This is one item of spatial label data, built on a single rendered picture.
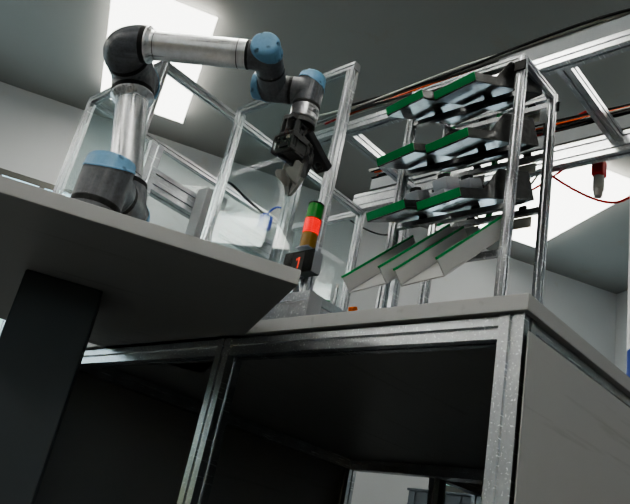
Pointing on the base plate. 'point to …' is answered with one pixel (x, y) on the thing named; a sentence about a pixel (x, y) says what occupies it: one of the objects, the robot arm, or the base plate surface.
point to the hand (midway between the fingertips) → (292, 192)
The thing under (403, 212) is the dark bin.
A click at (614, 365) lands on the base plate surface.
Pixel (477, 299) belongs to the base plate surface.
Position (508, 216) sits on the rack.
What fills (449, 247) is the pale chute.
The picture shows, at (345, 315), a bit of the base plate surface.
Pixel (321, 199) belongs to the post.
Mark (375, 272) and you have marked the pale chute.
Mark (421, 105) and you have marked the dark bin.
